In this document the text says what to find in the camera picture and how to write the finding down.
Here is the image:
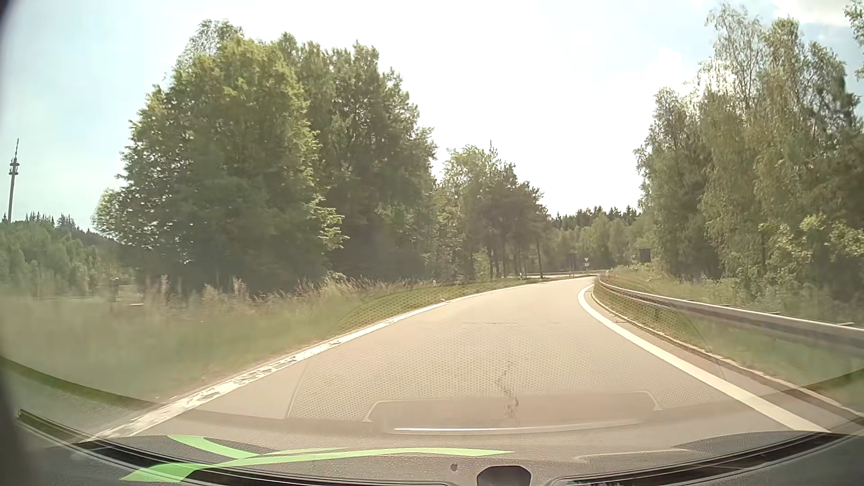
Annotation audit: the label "grey asphalt road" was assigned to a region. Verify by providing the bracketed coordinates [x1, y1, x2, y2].
[84, 275, 864, 443]

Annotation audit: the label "distant wood of trees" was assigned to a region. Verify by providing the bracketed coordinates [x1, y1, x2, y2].
[540, 205, 652, 274]

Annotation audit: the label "large group of leafy trees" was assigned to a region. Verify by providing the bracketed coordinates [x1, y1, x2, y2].
[92, 19, 551, 294]

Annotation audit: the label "car's own bonnet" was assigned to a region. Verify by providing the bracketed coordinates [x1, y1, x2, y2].
[17, 409, 853, 486]

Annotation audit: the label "grass verge with tall grass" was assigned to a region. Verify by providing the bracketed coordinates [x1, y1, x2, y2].
[0, 275, 541, 406]

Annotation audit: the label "road markings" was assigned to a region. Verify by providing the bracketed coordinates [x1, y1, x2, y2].
[84, 277, 830, 443]

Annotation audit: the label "row of birch trees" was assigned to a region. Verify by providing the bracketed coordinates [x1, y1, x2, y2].
[634, 0, 864, 305]

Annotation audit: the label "wood of dark conifers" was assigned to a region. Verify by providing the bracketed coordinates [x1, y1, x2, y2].
[0, 212, 129, 298]

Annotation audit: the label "tall transmission mast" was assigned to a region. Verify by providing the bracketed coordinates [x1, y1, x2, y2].
[7, 138, 20, 224]

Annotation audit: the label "grass verge behind guard rail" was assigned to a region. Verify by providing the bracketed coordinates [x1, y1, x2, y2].
[593, 266, 864, 413]

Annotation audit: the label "metal guard rail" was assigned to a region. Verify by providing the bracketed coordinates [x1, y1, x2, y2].
[597, 275, 864, 352]

